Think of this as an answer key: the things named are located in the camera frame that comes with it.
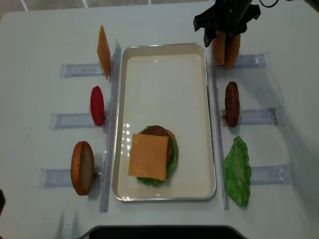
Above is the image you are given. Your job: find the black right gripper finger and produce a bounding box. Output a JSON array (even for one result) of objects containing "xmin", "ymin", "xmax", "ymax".
[{"xmin": 226, "ymin": 30, "xmax": 241, "ymax": 38}]

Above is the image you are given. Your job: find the right clear acrylic rack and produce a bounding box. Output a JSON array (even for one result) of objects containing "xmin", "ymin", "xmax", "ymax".
[{"xmin": 207, "ymin": 47, "xmax": 293, "ymax": 210}]

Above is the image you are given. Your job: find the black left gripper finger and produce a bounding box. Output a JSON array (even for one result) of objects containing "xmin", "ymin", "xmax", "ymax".
[{"xmin": 204, "ymin": 28, "xmax": 216, "ymax": 47}]

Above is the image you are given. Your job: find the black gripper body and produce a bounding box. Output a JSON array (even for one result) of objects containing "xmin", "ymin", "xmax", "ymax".
[{"xmin": 193, "ymin": 0, "xmax": 261, "ymax": 32}]

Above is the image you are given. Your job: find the orange cheese slice on burger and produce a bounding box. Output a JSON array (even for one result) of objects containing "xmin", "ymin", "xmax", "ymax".
[{"xmin": 128, "ymin": 133, "xmax": 169, "ymax": 181}]

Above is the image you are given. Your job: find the left clear acrylic rack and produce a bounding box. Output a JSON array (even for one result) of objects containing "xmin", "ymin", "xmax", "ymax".
[{"xmin": 38, "ymin": 42, "xmax": 122, "ymax": 212}]

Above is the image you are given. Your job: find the bun half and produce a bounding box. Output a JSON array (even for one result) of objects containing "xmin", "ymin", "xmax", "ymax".
[
  {"xmin": 213, "ymin": 31, "xmax": 226, "ymax": 65},
  {"xmin": 224, "ymin": 34, "xmax": 241, "ymax": 69}
]

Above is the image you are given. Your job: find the upright orange cheese slice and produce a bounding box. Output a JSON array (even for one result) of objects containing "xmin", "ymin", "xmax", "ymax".
[{"xmin": 97, "ymin": 25, "xmax": 111, "ymax": 79}]

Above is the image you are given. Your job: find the brown meat patty in burger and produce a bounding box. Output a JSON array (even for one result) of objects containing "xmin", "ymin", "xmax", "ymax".
[{"xmin": 141, "ymin": 125, "xmax": 173, "ymax": 165}]

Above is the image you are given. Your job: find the upright bun half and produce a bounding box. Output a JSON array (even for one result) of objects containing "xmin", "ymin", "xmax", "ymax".
[{"xmin": 224, "ymin": 34, "xmax": 241, "ymax": 69}]

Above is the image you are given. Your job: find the upright red tomato slice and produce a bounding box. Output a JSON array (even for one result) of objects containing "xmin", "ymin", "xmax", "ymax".
[{"xmin": 90, "ymin": 86, "xmax": 105, "ymax": 126}]

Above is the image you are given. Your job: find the clear acrylic rack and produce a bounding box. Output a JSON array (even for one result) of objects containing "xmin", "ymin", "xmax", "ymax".
[
  {"xmin": 38, "ymin": 42, "xmax": 122, "ymax": 212},
  {"xmin": 207, "ymin": 47, "xmax": 293, "ymax": 210}
]

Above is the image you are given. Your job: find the upright brown meat patty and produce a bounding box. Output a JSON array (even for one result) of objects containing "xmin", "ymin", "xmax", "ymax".
[{"xmin": 225, "ymin": 82, "xmax": 240, "ymax": 127}]

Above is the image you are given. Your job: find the black cable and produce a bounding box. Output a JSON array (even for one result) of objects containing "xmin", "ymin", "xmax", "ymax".
[{"xmin": 258, "ymin": 0, "xmax": 280, "ymax": 8}]

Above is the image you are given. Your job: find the upright green lettuce leaf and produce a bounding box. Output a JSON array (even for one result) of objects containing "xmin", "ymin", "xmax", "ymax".
[{"xmin": 224, "ymin": 136, "xmax": 252, "ymax": 207}]

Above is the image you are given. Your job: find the green lettuce leaf in burger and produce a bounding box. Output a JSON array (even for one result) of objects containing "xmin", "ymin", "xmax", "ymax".
[{"xmin": 137, "ymin": 125, "xmax": 178, "ymax": 186}]

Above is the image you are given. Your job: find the upright bun on left rack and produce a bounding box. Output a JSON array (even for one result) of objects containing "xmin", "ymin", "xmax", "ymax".
[{"xmin": 71, "ymin": 141, "xmax": 94, "ymax": 196}]

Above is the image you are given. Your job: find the white rectangular tray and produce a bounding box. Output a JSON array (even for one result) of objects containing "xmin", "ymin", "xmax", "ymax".
[{"xmin": 113, "ymin": 43, "xmax": 216, "ymax": 202}]

